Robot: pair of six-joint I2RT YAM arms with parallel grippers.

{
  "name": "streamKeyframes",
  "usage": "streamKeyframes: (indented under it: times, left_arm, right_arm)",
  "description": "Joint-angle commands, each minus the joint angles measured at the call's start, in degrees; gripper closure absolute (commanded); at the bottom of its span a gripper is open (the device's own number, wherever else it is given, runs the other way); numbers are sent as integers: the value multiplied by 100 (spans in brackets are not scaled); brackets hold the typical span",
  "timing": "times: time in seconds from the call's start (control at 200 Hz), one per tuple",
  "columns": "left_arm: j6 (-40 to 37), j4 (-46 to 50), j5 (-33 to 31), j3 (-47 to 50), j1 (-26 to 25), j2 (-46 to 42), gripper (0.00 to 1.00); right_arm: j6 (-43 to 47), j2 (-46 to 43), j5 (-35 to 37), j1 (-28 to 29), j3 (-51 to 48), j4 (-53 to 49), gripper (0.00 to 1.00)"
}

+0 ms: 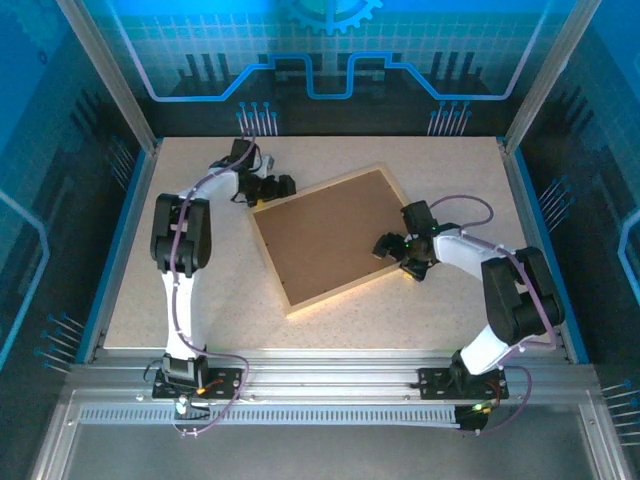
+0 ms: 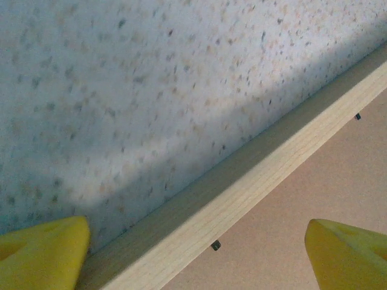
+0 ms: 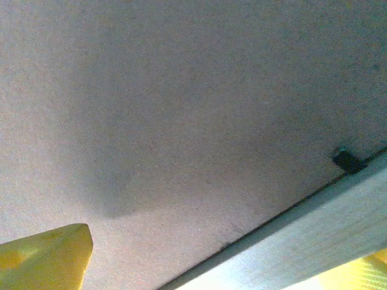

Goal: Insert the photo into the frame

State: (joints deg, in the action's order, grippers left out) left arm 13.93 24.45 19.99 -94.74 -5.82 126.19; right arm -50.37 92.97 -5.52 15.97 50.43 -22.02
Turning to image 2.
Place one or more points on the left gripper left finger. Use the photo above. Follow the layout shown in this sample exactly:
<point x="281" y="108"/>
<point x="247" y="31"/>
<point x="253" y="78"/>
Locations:
<point x="39" y="256"/>

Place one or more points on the black metal frame tab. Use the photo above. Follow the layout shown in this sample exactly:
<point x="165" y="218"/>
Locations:
<point x="216" y="245"/>
<point x="358" y="116"/>

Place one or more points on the brown backing board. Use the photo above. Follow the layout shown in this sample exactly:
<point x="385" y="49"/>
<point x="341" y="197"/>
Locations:
<point x="287" y="226"/>

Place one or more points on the light wooden picture frame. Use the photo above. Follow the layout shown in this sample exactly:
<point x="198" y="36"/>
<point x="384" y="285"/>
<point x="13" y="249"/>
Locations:
<point x="242" y="187"/>

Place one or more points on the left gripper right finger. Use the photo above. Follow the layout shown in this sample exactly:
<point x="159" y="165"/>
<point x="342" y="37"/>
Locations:
<point x="353" y="259"/>

